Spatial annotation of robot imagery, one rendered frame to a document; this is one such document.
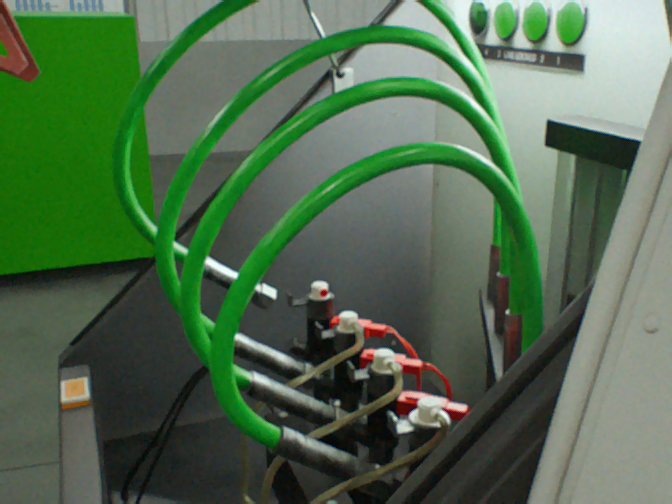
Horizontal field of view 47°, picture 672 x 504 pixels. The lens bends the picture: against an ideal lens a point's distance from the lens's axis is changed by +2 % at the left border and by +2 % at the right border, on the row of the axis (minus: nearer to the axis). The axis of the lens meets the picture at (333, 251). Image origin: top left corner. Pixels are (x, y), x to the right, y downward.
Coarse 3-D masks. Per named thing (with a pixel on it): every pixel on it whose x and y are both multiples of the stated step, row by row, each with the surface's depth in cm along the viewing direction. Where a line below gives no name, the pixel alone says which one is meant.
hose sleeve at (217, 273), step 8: (208, 264) 69; (216, 264) 70; (208, 272) 69; (216, 272) 69; (224, 272) 70; (232, 272) 70; (216, 280) 70; (224, 280) 70; (232, 280) 70; (256, 288) 71; (256, 296) 71
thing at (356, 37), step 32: (352, 32) 59; (384, 32) 59; (416, 32) 60; (288, 64) 58; (448, 64) 63; (256, 96) 58; (480, 96) 64; (224, 128) 57; (192, 160) 57; (160, 224) 58; (160, 256) 59; (256, 352) 64
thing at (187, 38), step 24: (240, 0) 63; (432, 0) 68; (192, 24) 63; (216, 24) 63; (456, 24) 70; (168, 48) 62; (480, 72) 72; (144, 96) 63; (120, 120) 63; (120, 144) 63; (120, 168) 64; (120, 192) 65; (144, 216) 66
